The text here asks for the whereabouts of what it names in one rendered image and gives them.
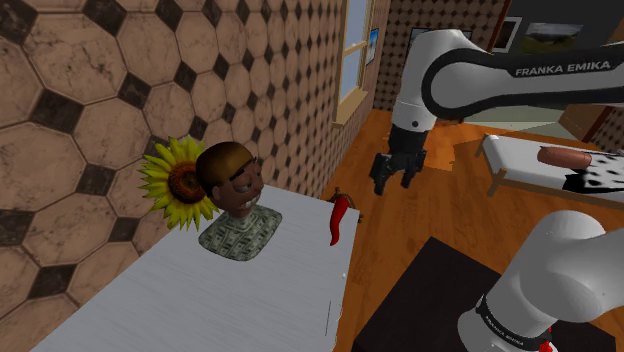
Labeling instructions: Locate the brown cylinder pillow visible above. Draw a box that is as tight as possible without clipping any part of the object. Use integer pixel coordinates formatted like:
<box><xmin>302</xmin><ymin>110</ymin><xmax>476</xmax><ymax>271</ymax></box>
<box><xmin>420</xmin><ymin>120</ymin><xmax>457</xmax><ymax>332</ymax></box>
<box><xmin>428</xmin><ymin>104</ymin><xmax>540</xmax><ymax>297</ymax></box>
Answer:
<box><xmin>536</xmin><ymin>145</ymin><xmax>594</xmax><ymax>171</ymax></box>

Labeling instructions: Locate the wooden bed with white mattress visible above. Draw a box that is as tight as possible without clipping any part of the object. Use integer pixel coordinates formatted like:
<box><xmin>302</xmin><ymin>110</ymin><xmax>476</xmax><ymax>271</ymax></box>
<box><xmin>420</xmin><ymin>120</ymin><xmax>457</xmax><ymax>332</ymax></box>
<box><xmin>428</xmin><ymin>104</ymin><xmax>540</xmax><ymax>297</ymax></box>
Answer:
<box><xmin>474</xmin><ymin>133</ymin><xmax>624</xmax><ymax>212</ymax></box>

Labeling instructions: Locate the yellow sunflower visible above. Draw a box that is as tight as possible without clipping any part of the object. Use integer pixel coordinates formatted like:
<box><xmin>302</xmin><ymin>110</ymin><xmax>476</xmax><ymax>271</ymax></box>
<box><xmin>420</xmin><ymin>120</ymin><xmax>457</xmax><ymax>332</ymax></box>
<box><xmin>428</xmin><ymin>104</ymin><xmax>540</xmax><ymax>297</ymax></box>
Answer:
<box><xmin>137</xmin><ymin>135</ymin><xmax>222</xmax><ymax>232</ymax></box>

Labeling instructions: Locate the wooden framed window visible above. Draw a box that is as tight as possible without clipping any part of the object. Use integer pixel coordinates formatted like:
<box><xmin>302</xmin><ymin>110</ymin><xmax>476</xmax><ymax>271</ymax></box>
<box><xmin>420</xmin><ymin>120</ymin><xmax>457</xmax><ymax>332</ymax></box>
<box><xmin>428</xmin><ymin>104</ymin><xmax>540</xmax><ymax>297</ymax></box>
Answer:
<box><xmin>332</xmin><ymin>0</ymin><xmax>378</xmax><ymax>129</ymax></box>

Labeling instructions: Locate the dark framed wall picture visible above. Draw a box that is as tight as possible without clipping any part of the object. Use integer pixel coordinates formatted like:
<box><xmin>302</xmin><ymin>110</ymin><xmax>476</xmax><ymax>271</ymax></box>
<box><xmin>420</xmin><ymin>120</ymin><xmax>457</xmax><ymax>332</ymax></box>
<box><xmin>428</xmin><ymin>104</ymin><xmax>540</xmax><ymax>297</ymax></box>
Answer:
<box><xmin>407</xmin><ymin>27</ymin><xmax>474</xmax><ymax>66</ymax></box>

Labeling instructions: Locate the white table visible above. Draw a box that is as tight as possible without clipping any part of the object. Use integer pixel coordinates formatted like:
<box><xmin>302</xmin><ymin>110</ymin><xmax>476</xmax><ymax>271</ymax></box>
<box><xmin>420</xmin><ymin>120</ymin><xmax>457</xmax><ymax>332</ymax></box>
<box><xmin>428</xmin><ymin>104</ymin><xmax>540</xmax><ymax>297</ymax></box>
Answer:
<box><xmin>30</xmin><ymin>184</ymin><xmax>363</xmax><ymax>352</ymax></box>

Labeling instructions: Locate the red chili pepper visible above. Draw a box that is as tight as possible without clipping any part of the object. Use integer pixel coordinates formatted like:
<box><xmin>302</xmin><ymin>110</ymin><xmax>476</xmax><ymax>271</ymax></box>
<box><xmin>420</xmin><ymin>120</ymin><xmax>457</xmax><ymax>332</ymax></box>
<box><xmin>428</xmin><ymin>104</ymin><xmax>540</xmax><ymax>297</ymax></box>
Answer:
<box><xmin>326</xmin><ymin>186</ymin><xmax>365</xmax><ymax>248</ymax></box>

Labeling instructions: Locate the black and white spotted blanket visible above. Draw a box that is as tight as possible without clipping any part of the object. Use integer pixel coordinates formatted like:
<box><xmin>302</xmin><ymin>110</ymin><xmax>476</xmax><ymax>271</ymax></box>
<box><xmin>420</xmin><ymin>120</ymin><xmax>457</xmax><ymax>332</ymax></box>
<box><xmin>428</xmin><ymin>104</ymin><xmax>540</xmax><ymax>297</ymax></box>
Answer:
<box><xmin>560</xmin><ymin>151</ymin><xmax>624</xmax><ymax>193</ymax></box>

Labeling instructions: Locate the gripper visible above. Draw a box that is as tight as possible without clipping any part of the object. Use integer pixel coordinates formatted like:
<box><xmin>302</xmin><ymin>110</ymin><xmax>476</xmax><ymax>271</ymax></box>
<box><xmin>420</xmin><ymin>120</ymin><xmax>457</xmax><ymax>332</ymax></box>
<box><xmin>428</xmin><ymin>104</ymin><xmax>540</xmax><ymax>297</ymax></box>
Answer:
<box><xmin>368</xmin><ymin>123</ymin><xmax>430</xmax><ymax>198</ymax></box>

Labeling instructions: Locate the small blue wall picture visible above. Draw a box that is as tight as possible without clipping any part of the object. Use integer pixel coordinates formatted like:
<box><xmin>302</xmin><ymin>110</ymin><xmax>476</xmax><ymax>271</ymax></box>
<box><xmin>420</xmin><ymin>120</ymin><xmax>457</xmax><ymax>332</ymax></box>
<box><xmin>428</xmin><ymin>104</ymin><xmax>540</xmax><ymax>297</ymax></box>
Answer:
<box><xmin>364</xmin><ymin>27</ymin><xmax>381</xmax><ymax>67</ymax></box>

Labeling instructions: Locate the white framed wall picture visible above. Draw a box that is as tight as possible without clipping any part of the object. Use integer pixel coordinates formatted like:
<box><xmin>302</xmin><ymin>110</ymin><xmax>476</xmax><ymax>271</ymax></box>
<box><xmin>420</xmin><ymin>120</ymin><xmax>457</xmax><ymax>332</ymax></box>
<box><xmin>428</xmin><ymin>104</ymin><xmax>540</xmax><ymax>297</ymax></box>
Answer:
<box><xmin>491</xmin><ymin>16</ymin><xmax>523</xmax><ymax>54</ymax></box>

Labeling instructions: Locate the dark robot stand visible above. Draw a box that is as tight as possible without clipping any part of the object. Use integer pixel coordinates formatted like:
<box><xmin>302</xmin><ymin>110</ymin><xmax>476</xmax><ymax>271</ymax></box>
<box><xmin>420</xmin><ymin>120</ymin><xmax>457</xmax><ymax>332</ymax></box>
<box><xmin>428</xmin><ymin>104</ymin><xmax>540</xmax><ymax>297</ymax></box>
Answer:
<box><xmin>350</xmin><ymin>236</ymin><xmax>607</xmax><ymax>352</ymax></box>

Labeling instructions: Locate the landscape wall picture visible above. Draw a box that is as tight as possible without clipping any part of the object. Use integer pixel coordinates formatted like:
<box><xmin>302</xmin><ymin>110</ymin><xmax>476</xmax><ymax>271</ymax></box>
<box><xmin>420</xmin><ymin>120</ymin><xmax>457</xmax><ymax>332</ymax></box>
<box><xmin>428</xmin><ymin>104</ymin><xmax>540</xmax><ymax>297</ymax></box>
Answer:
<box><xmin>519</xmin><ymin>21</ymin><xmax>585</xmax><ymax>55</ymax></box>

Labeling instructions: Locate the head bust on banknote base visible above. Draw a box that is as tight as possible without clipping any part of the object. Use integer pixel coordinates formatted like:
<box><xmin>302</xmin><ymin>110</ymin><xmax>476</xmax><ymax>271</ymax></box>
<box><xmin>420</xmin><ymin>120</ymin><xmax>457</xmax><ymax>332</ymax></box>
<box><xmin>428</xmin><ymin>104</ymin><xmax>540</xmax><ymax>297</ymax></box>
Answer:
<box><xmin>195</xmin><ymin>141</ymin><xmax>284</xmax><ymax>263</ymax></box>

